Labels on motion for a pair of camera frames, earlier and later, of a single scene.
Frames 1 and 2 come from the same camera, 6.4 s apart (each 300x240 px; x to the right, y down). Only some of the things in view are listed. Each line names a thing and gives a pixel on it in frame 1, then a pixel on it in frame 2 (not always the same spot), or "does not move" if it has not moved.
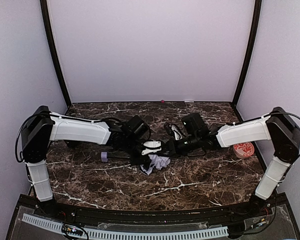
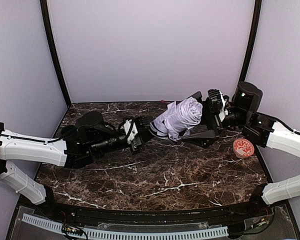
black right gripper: x=171 y=148 to x=215 y=117
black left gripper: x=136 y=157 to x=139 y=132
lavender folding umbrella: x=157 y=161 to x=178 y=117
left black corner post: x=52 y=51 does not move
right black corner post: x=256 y=14 does not move
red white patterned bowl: x=243 y=150 does not move
